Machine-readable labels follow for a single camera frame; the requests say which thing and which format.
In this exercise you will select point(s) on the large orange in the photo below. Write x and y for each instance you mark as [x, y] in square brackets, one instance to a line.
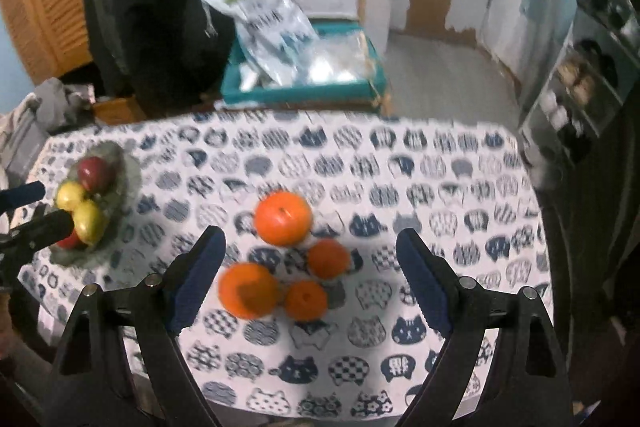
[247, 289]
[282, 217]

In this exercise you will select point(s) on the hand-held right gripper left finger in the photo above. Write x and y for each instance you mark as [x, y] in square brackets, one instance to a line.
[195, 287]

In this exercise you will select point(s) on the printed plastic bag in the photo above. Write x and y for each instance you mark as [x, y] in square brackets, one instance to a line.
[260, 17]

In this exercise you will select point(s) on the cat print tablecloth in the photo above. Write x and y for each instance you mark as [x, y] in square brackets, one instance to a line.
[400, 157]

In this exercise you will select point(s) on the small orange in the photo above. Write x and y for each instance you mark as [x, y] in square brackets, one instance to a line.
[327, 259]
[306, 300]

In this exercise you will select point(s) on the metal shoe rack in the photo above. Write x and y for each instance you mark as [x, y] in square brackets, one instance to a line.
[580, 12]

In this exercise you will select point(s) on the red apple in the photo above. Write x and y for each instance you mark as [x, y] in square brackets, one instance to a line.
[95, 172]
[70, 241]

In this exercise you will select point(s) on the grey clothes pile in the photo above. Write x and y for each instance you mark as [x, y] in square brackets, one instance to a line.
[65, 99]

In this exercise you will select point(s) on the wooden drawer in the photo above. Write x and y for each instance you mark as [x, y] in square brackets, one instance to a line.
[115, 109]

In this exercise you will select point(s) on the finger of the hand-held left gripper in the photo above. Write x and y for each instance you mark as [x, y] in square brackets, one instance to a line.
[45, 227]
[22, 194]

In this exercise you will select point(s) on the teal storage box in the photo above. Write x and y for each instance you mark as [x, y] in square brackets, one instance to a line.
[300, 94]

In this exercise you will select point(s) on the green glass bowl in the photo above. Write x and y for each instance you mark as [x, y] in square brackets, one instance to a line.
[125, 177]

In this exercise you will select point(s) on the shoe rack with shoes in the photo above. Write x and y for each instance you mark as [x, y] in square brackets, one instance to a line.
[575, 77]

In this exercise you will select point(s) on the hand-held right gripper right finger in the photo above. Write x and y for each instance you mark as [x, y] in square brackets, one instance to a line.
[425, 287]

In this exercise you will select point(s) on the clear plastic bag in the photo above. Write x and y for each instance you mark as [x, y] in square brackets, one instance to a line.
[335, 62]

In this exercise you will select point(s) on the grey metal pipe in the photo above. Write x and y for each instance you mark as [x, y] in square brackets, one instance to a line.
[537, 7]

